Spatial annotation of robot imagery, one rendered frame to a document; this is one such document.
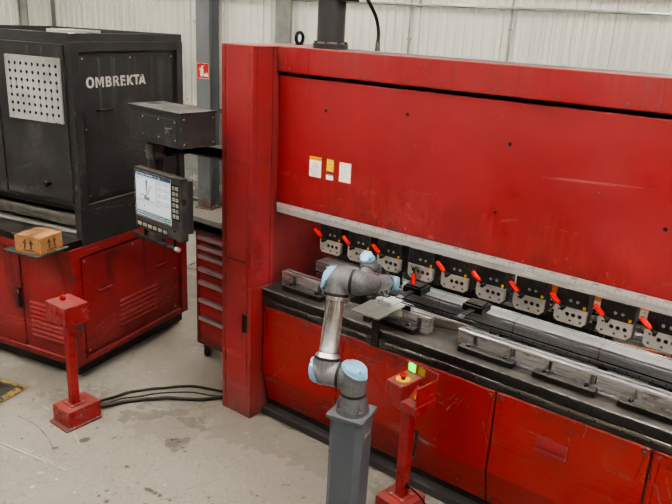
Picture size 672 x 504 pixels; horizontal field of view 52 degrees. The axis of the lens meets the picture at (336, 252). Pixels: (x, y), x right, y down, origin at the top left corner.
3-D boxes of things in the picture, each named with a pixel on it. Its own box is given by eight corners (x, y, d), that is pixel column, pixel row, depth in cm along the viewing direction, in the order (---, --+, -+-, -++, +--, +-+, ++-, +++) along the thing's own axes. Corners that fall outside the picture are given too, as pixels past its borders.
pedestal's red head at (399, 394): (384, 400, 348) (386, 368, 342) (405, 390, 358) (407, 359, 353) (414, 417, 334) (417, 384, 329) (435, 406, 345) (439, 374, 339)
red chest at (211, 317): (195, 357, 523) (193, 229, 492) (243, 336, 562) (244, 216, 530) (243, 379, 495) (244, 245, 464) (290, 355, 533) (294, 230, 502)
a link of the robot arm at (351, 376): (361, 400, 306) (363, 372, 301) (333, 393, 310) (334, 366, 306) (370, 387, 316) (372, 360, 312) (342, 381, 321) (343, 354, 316)
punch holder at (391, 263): (376, 267, 382) (378, 238, 377) (384, 263, 388) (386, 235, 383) (399, 274, 373) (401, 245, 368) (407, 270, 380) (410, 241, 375)
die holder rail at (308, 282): (281, 285, 432) (281, 270, 429) (287, 282, 437) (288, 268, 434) (345, 307, 404) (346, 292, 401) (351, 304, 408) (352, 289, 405)
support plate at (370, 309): (350, 311, 369) (350, 309, 369) (378, 297, 389) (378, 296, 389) (378, 320, 359) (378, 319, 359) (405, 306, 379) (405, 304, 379)
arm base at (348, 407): (360, 422, 306) (361, 402, 303) (329, 413, 312) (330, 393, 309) (373, 407, 319) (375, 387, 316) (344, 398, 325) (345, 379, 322)
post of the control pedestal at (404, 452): (393, 494, 363) (402, 403, 346) (400, 489, 367) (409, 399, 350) (401, 499, 360) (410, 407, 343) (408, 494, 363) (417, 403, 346)
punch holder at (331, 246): (319, 250, 405) (320, 223, 399) (328, 247, 411) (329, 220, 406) (339, 256, 396) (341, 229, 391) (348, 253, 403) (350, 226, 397)
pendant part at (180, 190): (135, 225, 412) (132, 165, 401) (152, 222, 421) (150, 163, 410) (181, 243, 384) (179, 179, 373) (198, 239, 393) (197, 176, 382)
